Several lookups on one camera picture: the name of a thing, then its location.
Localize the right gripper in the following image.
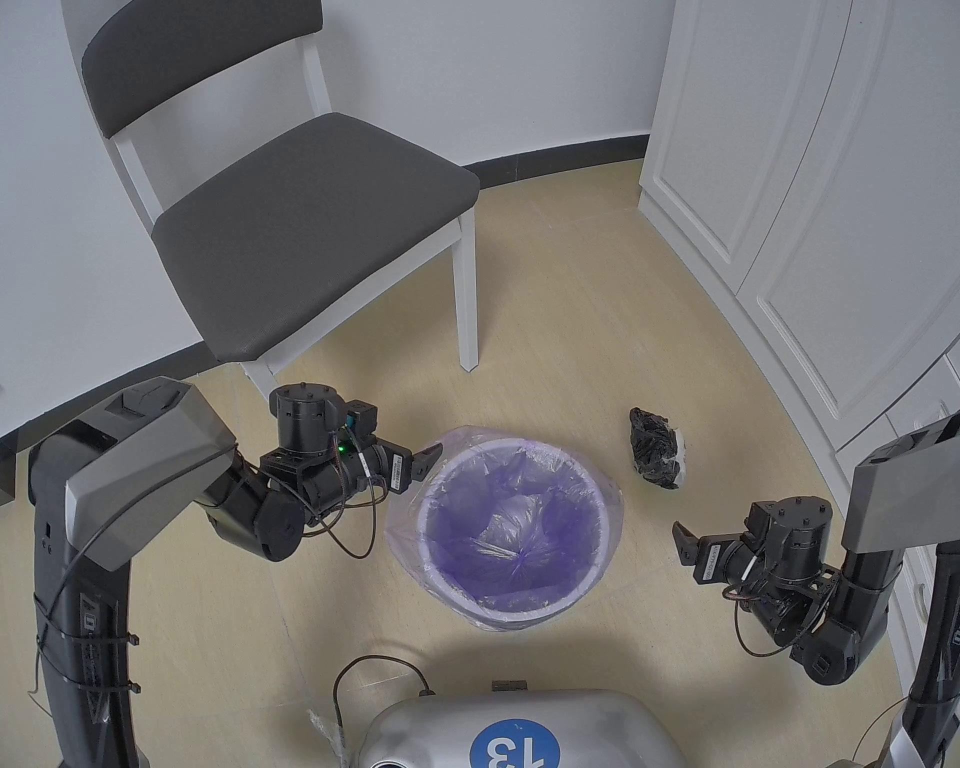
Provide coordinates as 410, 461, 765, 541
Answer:
672, 522, 783, 595

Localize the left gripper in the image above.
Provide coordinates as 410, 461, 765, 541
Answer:
300, 441, 446, 511

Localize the black plastic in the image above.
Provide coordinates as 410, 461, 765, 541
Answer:
628, 407, 687, 491

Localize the purple plastic bag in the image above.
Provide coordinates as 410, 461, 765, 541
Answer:
384, 423, 625, 635

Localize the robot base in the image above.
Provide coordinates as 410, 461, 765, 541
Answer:
360, 678, 687, 768

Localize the white trash bin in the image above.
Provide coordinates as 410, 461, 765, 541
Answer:
417, 442, 610, 631

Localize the white chair grey seat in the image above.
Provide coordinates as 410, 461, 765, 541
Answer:
60, 0, 481, 410

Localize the clear plastic scrap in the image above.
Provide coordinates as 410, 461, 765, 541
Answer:
306, 705, 350, 768

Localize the white wardrobe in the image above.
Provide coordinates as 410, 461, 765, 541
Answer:
637, 0, 960, 721

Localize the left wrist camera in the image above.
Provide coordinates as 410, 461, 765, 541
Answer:
342, 399, 381, 444

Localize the black cable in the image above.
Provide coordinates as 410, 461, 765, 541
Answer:
332, 654, 438, 751
303, 480, 378, 560
721, 585, 798, 658

